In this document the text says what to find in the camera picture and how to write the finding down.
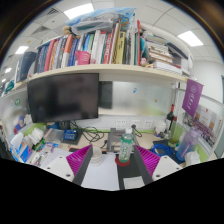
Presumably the plastic wrapped package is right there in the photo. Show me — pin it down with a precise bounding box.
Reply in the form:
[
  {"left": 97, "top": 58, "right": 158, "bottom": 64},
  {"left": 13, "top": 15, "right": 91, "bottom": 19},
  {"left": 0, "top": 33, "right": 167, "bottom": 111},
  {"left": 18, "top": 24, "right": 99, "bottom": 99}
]
[{"left": 66, "top": 7, "right": 135, "bottom": 35}]

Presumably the purple hanging pennant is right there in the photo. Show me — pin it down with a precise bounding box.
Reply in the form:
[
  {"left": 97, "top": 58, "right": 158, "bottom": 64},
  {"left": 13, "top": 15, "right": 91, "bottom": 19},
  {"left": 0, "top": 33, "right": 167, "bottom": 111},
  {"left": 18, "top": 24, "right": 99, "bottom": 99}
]
[{"left": 182, "top": 79, "right": 203, "bottom": 117}]

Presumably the row of books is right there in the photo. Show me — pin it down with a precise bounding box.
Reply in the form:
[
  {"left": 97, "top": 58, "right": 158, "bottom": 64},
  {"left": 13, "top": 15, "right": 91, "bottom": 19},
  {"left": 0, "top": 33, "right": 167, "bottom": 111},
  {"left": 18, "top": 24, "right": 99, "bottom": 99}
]
[{"left": 34, "top": 17, "right": 141, "bottom": 73}]

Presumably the dark wine bottle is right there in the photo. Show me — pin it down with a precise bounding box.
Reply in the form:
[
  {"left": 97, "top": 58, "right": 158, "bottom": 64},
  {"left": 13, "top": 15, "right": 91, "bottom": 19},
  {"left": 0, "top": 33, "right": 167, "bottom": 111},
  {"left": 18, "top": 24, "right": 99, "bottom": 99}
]
[{"left": 166, "top": 104, "right": 175, "bottom": 130}]

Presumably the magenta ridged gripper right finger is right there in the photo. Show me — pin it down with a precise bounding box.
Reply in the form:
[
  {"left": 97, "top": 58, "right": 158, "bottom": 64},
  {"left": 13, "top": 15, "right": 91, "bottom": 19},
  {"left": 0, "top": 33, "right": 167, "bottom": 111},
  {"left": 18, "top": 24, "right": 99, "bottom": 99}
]
[{"left": 134, "top": 145, "right": 160, "bottom": 185}]

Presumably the stack of books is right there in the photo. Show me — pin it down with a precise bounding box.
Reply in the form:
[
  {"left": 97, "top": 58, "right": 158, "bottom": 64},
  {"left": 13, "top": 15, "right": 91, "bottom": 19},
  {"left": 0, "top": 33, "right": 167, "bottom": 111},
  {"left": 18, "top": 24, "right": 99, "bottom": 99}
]
[{"left": 141, "top": 30, "right": 193, "bottom": 76}]

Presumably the purple water bottle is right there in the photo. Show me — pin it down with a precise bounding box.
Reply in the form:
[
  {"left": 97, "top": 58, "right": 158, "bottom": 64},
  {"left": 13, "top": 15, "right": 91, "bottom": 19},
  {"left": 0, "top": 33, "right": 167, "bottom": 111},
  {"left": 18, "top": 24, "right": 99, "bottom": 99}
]
[{"left": 176, "top": 127, "right": 200, "bottom": 161}]

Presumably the metal laptop stand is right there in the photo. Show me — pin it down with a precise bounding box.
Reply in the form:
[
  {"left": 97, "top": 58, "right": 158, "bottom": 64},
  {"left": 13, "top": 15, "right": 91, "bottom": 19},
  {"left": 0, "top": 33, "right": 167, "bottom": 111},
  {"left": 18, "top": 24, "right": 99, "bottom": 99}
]
[{"left": 106, "top": 128, "right": 125, "bottom": 152}]

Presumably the dark blue binder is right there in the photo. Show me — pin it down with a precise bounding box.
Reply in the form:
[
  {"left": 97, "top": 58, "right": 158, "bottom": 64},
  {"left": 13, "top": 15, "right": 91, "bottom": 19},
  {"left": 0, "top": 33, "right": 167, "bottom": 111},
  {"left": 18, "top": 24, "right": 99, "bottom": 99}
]
[{"left": 15, "top": 51, "right": 37, "bottom": 82}]

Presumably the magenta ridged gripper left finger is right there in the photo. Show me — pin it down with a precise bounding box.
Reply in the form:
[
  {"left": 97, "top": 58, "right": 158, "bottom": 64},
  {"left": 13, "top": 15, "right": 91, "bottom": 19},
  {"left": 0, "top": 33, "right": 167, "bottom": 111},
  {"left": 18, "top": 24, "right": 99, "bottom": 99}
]
[{"left": 66, "top": 145, "right": 93, "bottom": 185}]

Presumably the red round coaster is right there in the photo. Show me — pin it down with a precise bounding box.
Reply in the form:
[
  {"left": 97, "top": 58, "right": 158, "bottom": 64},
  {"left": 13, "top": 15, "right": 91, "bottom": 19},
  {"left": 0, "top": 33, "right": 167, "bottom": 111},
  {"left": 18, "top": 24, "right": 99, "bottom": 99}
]
[{"left": 115, "top": 156, "right": 130, "bottom": 167}]

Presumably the white tissue pack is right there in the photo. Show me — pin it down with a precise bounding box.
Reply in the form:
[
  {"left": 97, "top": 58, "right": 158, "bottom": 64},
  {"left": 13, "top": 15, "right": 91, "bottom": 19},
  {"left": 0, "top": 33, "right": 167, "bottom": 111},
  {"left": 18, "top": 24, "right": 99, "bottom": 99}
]
[{"left": 185, "top": 151, "right": 200, "bottom": 166}]

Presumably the black computer monitor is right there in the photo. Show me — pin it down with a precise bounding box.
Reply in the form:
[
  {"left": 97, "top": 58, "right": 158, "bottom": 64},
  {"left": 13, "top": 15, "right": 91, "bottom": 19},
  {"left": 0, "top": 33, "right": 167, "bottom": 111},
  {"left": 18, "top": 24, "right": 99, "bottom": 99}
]
[{"left": 27, "top": 73, "right": 99, "bottom": 123}]

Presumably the white paper cup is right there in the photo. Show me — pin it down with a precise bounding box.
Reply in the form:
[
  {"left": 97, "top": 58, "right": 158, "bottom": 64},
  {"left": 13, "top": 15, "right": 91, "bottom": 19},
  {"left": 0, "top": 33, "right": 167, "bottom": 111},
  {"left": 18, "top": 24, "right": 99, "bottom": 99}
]
[{"left": 90, "top": 147, "right": 103, "bottom": 165}]

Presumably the green label plastic water bottle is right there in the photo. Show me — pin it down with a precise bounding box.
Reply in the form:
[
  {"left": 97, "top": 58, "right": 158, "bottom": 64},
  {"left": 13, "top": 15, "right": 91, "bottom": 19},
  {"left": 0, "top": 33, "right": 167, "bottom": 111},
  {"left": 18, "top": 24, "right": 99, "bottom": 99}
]
[{"left": 119, "top": 128, "right": 134, "bottom": 162}]

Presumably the white paper sheet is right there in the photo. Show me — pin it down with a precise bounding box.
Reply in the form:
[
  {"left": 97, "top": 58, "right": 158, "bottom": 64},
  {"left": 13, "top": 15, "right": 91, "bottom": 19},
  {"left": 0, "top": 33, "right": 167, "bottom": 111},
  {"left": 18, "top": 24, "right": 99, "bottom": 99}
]
[{"left": 41, "top": 147, "right": 120, "bottom": 192}]

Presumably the blue small device box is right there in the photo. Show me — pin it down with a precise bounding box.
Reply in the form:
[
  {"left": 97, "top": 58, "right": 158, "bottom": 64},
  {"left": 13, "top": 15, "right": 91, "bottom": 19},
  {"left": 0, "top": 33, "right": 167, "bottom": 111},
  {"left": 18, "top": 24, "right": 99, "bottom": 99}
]
[{"left": 63, "top": 129, "right": 78, "bottom": 141}]

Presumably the white wall shelf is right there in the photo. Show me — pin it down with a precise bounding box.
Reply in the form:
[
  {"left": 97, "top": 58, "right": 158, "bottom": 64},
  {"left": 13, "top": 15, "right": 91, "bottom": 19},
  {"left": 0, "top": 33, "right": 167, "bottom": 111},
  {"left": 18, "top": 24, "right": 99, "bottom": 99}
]
[{"left": 11, "top": 64, "right": 188, "bottom": 92}]

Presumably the black desk mat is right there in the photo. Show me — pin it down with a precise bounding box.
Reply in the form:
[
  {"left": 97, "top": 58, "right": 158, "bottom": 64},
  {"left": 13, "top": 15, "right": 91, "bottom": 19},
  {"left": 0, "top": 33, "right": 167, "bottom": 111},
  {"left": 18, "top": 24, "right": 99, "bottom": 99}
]
[{"left": 115, "top": 154, "right": 144, "bottom": 190}]

